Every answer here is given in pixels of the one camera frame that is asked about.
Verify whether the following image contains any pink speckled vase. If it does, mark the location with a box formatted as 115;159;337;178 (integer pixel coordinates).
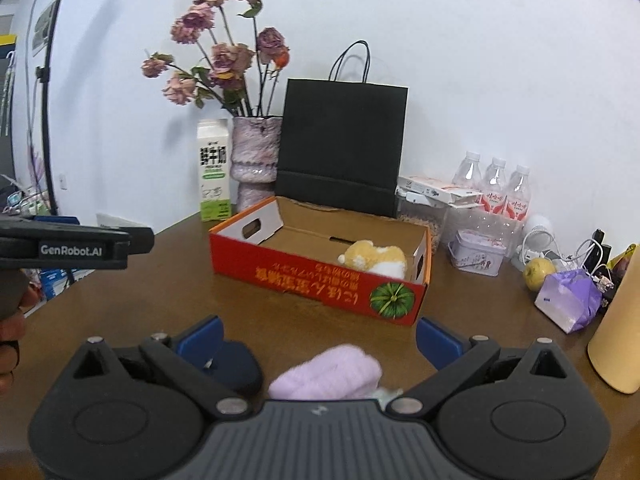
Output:
231;116;282;213

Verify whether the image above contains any blue white box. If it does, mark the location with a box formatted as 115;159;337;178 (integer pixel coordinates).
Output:
39;266;76;301

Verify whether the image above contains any green apple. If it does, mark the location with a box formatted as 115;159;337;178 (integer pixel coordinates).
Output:
523;257;557;292

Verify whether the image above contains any purple gift bag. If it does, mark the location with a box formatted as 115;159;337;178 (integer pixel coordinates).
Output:
534;269;603;335

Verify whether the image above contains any black paper bag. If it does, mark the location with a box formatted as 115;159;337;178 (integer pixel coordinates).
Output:
275;40;408;218

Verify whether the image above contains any black charger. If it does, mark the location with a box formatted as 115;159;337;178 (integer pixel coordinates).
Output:
590;229;613;266

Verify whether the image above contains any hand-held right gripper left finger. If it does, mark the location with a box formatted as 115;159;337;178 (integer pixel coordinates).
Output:
70;315;253;421

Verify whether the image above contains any white round device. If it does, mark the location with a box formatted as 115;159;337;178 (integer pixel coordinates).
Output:
510;213;556;266

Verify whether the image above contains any colourful snack packet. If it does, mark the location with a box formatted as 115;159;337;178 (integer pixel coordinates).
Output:
607;242;638;281

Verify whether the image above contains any yellow white plush toy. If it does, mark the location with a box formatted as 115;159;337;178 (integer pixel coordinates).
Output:
336;240;408;278

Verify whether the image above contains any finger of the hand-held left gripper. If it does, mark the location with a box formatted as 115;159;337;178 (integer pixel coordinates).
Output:
95;227;154;256

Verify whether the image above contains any wall poster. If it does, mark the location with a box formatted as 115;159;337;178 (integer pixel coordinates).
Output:
31;0;58;57

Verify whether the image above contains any lilac fuzzy towel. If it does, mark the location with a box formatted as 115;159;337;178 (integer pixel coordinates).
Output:
268;344;383;401

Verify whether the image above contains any pale yellow bottle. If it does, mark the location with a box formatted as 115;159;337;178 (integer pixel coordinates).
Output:
587;252;640;395

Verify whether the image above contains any white cable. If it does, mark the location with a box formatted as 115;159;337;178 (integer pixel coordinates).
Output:
520;227;608;281

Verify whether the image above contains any black tripod pole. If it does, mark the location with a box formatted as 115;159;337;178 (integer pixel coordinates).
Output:
35;0;76;216

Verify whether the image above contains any white pink flat box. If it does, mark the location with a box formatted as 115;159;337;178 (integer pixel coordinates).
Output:
398;175;483;207

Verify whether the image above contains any clear water bottle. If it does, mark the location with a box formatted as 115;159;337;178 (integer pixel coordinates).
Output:
481;156;508;216
505;164;532;222
452;150;483;196

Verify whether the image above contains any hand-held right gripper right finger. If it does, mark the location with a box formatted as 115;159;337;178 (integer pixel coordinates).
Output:
385;317;571;421

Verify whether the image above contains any white green milk carton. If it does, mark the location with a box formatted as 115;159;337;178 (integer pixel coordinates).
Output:
196;119;232;222

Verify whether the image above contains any red cardboard box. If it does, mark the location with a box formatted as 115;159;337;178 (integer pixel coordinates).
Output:
208;196;433;327

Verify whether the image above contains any dried pink flower bouquet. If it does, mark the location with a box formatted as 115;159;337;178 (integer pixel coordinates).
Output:
141;0;291;118

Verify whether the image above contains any person's left hand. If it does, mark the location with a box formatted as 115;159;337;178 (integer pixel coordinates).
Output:
0;284;40;396

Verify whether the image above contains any clear plastic container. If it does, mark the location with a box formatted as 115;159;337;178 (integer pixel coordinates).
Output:
396;192;449;256

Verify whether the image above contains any clear plastic bag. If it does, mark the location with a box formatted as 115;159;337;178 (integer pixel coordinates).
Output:
372;386;405;408

